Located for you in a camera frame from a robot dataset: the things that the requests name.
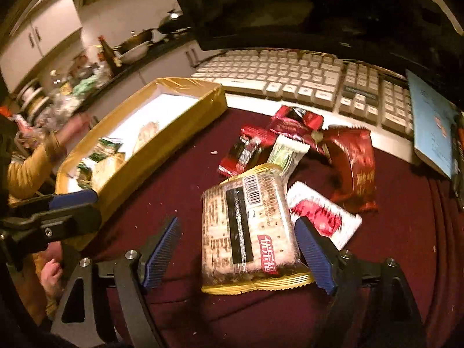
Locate white red snack packet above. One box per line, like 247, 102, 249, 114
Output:
286, 182, 362, 251

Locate clear cracker pack yellow edge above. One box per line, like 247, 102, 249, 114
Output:
201, 164, 314, 296

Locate dark red snack bag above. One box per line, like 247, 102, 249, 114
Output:
322, 126, 378, 214

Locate red black snack packet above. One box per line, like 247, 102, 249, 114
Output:
218, 136, 261, 177

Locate green white snack packet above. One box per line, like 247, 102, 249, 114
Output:
267, 135, 310, 183

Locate red wrapper snack packet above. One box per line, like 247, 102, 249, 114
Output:
241, 105, 324, 153

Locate yellow sleeved forearm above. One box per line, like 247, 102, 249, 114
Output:
8, 134, 66, 200

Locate person's hand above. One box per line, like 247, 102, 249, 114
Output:
56, 113, 90, 145

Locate tan chips bag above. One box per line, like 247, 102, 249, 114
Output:
91, 153, 125, 192

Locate green pea snack bag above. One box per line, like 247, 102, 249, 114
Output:
75, 137, 123, 184

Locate yellow cardboard tray box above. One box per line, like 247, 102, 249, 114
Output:
55, 77, 227, 222

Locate dark red table mat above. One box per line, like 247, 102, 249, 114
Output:
86, 109, 463, 347

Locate stack of plates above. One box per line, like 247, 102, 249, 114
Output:
17, 79, 51, 125

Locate green cloth on counter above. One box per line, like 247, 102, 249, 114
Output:
72, 75, 97, 97

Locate dark glass bottle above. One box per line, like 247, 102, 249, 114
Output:
97, 35, 120, 76

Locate metal bowl on counter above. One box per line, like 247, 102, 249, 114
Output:
119, 41, 150, 64

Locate white lower cabinets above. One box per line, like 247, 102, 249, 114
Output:
76, 35, 221, 120

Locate white upper cabinet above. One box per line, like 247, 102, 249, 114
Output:
1, 0, 82, 93

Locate black wok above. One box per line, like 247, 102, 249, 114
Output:
157, 10, 190, 35

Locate blue book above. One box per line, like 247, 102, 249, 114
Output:
407, 70, 456, 179

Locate beige mechanical keyboard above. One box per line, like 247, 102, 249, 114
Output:
193, 49, 414, 138

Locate black computer monitor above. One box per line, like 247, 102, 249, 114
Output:
177, 0, 463, 82

